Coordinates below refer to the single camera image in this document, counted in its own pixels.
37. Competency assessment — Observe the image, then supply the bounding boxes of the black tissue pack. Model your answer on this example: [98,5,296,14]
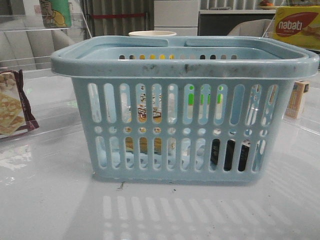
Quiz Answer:
[210,139,251,172]

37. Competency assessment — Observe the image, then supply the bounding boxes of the clear acrylic left shelf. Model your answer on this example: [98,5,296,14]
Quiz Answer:
[0,12,94,141]

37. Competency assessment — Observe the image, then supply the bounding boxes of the maroon cracker snack packet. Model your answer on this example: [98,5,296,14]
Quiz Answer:
[0,70,39,140]

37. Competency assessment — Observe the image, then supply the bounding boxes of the light blue plastic basket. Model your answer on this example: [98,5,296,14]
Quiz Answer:
[51,36,319,183]

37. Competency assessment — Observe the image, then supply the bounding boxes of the yellow nabati wafer box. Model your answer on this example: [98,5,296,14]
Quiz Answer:
[272,5,320,50]

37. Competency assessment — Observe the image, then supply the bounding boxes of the clear acrylic shelf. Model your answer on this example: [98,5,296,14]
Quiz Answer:
[0,12,94,141]
[251,19,320,135]

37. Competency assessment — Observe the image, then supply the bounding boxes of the small orange carton box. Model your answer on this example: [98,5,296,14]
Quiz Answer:
[285,80,310,119]

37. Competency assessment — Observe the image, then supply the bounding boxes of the clear acrylic right shelf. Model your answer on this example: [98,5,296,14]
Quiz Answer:
[251,19,320,135]

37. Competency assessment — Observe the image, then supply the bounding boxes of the green cartoon printed bottle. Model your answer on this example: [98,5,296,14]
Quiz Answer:
[39,0,72,29]

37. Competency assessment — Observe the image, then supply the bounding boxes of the yellow popcorn paper cup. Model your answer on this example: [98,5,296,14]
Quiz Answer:
[128,30,177,37]

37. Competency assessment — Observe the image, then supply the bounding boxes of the white cabinet in background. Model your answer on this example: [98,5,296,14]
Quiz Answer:
[153,0,200,36]

